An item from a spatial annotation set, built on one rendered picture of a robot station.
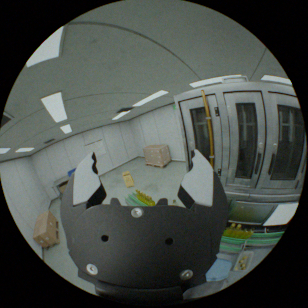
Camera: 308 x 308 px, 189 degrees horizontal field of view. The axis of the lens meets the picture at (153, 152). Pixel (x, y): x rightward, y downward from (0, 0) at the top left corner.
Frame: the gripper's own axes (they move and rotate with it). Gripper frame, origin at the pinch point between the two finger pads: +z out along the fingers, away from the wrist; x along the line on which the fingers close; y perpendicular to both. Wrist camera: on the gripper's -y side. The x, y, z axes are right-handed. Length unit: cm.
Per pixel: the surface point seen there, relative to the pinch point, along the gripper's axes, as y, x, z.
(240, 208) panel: 55, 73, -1
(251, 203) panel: 45, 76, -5
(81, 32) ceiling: -67, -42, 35
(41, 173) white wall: 203, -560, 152
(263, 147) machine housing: 5, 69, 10
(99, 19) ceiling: -71, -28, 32
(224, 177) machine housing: 36, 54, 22
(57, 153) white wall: 153, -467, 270
